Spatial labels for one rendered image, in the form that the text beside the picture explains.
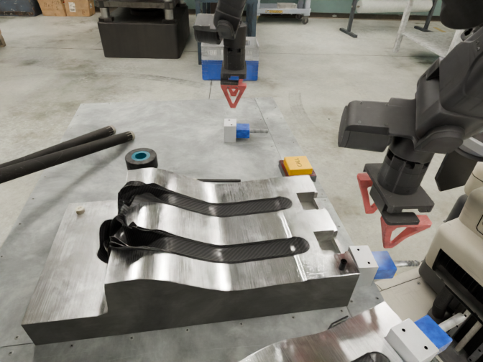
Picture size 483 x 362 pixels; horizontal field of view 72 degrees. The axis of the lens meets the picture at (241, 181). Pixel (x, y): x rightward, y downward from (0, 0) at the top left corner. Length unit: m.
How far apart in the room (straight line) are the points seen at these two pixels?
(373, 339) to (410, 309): 0.82
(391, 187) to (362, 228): 1.48
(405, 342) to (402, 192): 0.20
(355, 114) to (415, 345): 0.31
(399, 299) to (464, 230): 0.56
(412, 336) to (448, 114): 0.30
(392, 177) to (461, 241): 0.37
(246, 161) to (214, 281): 0.47
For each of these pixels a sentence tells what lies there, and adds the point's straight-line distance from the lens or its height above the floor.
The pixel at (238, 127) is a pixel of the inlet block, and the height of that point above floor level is 0.84.
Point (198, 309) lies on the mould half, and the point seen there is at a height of 0.84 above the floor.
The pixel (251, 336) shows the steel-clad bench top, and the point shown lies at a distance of 0.58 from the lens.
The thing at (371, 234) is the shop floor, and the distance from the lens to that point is 1.97.
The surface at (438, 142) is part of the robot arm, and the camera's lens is 0.42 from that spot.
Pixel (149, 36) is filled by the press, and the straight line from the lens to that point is 4.43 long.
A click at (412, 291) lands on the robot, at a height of 0.28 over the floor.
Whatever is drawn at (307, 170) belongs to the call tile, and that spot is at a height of 0.83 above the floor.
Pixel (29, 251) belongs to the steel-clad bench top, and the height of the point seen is 0.80.
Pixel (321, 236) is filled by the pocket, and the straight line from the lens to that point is 0.62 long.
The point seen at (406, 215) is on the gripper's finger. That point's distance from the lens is 0.52.
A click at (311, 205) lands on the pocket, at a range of 0.69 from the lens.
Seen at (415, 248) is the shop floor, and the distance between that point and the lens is 2.00.
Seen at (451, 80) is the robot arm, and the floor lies 1.20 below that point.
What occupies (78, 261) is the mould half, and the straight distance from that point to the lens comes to 0.63.
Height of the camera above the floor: 1.31
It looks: 37 degrees down
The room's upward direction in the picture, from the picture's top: 2 degrees clockwise
